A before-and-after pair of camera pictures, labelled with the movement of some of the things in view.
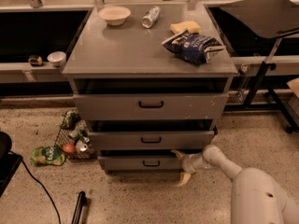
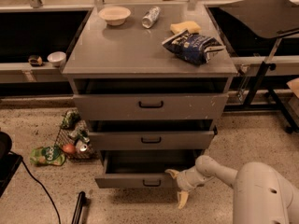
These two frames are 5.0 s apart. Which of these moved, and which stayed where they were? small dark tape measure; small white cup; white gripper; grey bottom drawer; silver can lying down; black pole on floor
Moved: grey bottom drawer; white gripper
Stayed: silver can lying down; black pole on floor; small white cup; small dark tape measure
